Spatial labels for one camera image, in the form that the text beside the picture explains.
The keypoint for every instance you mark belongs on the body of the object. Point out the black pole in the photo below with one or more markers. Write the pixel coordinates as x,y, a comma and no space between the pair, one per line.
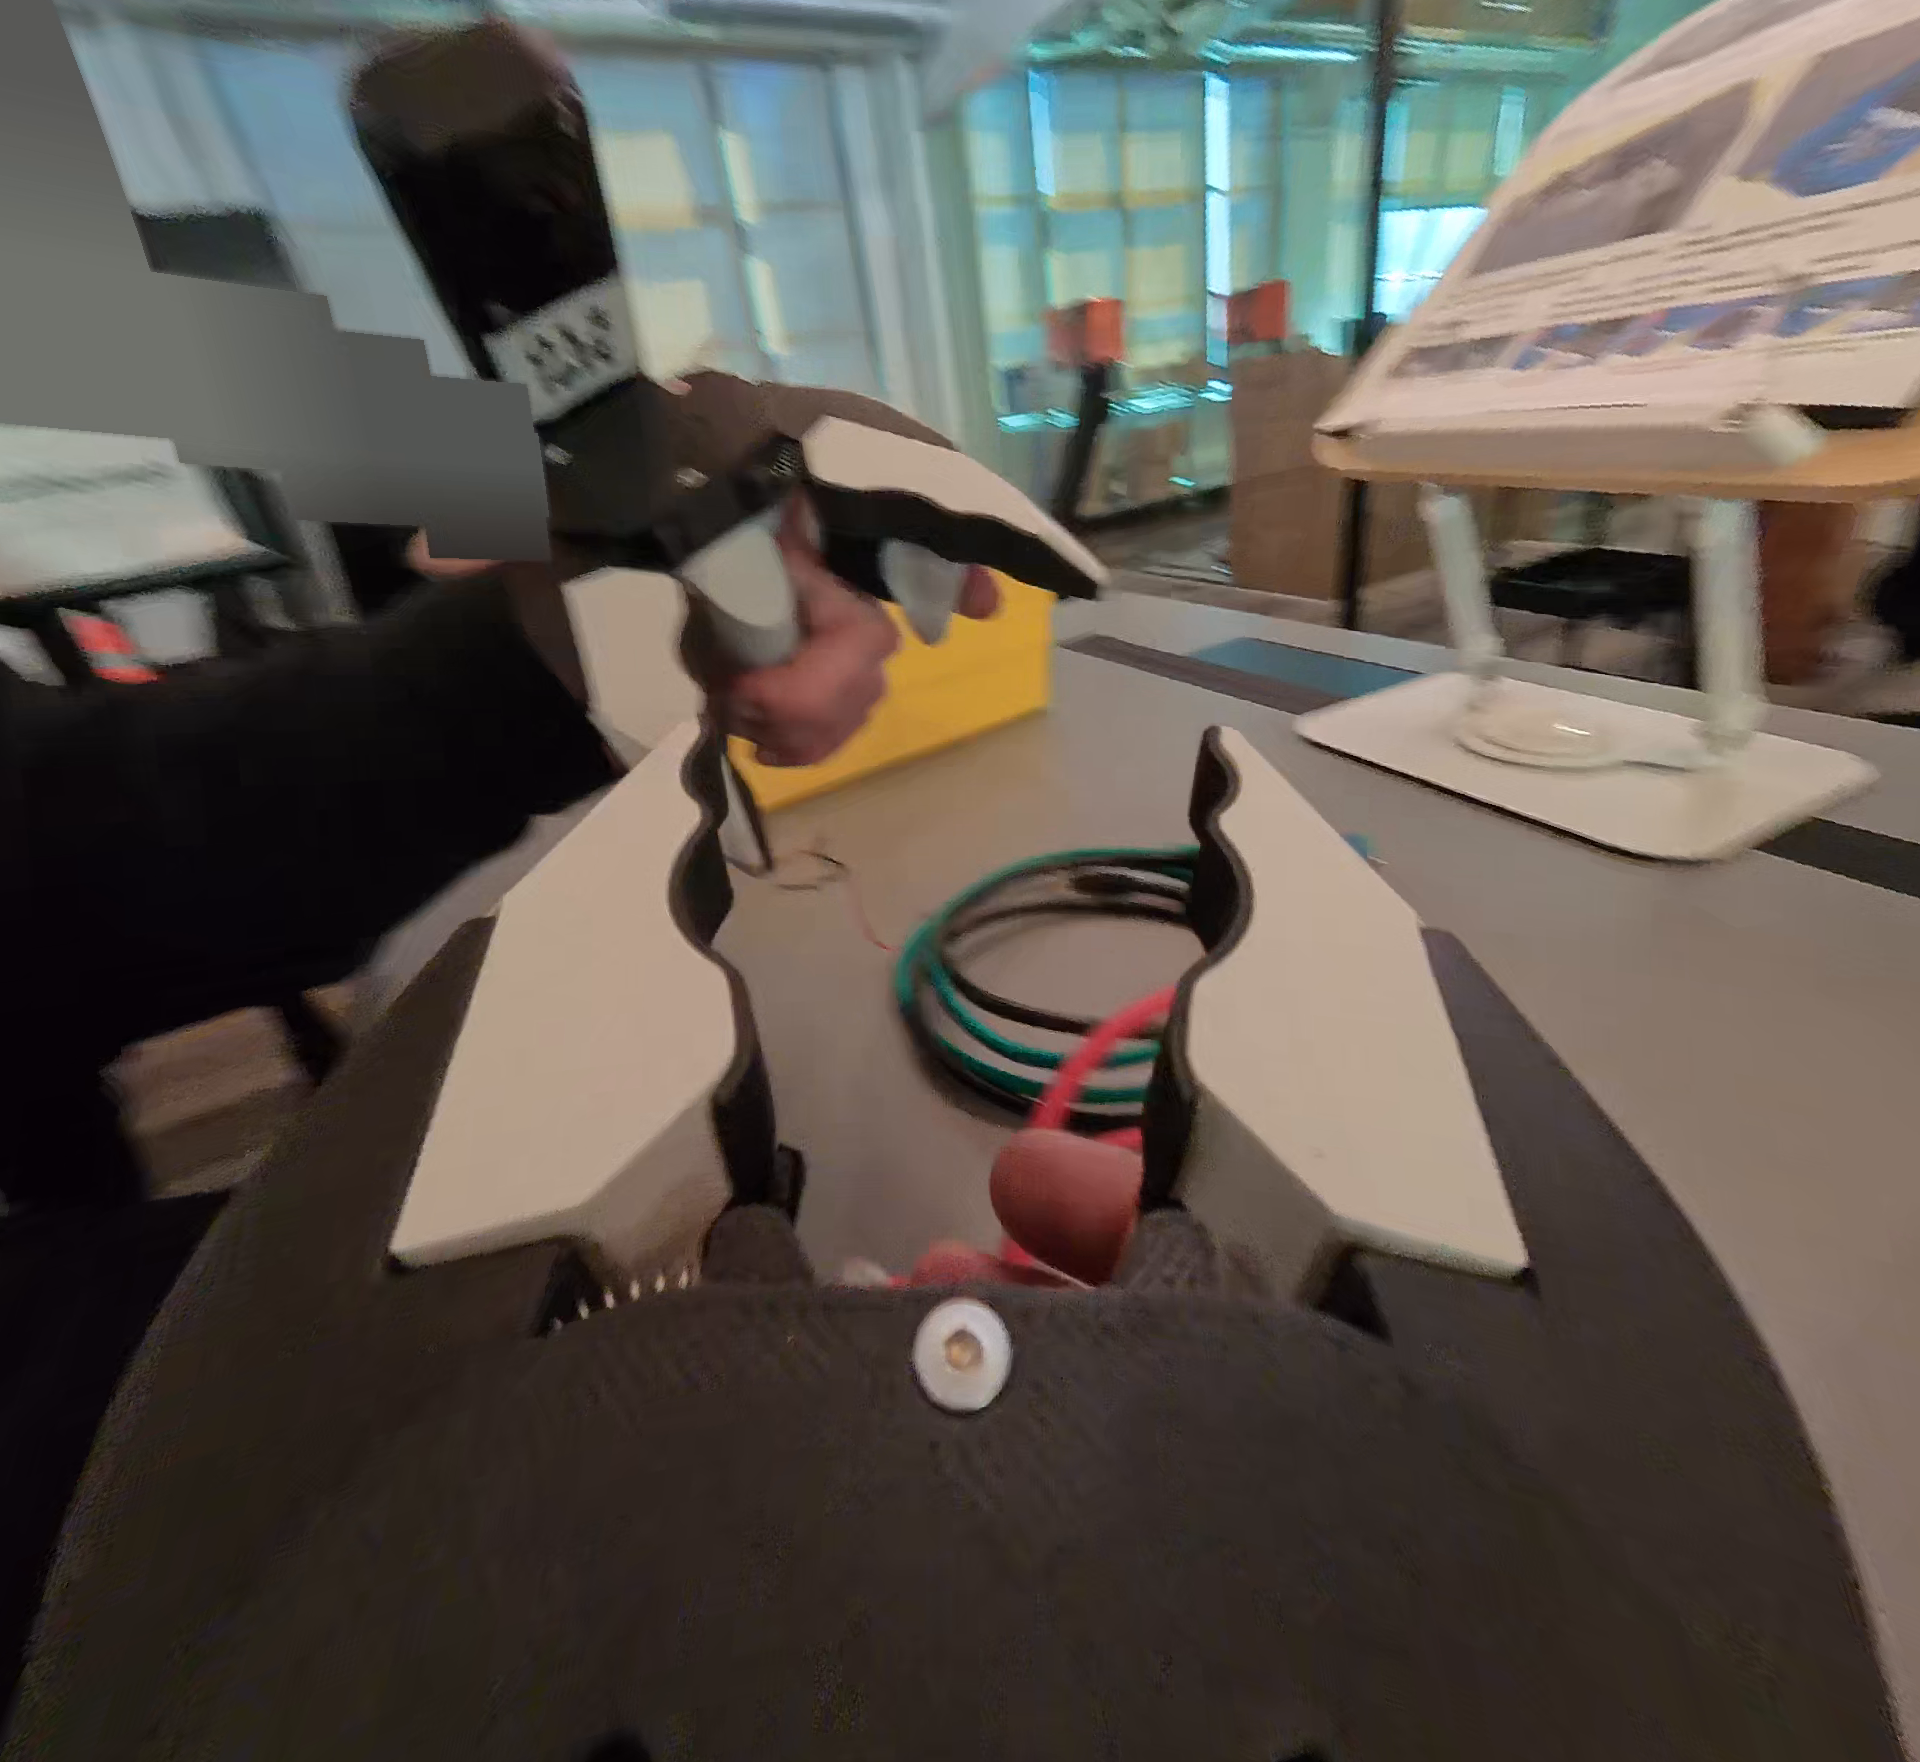
1373,292

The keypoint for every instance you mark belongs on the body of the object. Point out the instruction sheet on wooden stand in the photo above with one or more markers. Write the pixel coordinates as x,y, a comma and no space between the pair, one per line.
1575,471

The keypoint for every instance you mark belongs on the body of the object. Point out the printed instruction sheet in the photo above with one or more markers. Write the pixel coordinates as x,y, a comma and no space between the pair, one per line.
1648,246

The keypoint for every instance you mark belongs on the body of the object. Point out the person's left forearm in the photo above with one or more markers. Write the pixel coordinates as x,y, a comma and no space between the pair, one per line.
301,817

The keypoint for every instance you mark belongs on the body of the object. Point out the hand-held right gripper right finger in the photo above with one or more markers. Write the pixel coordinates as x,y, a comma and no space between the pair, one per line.
1334,1044

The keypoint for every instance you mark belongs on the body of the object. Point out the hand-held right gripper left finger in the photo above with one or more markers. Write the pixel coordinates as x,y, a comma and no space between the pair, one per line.
583,1044

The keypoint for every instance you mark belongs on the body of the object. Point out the person's left hand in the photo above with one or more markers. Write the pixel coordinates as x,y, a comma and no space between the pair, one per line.
833,683

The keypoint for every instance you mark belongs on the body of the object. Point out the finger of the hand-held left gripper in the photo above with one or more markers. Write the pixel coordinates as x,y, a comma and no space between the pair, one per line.
930,480

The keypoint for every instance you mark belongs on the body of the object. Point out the black office chair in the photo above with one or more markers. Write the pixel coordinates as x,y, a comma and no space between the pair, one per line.
1588,600

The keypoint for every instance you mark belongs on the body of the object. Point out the yellow plastic bin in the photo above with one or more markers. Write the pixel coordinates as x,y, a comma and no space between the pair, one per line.
960,711

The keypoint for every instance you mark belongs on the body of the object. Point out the orange box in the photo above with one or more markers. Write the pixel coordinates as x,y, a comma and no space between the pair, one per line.
1260,316
1085,334

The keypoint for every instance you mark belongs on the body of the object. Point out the cardboard box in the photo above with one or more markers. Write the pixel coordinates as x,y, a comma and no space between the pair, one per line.
1288,471

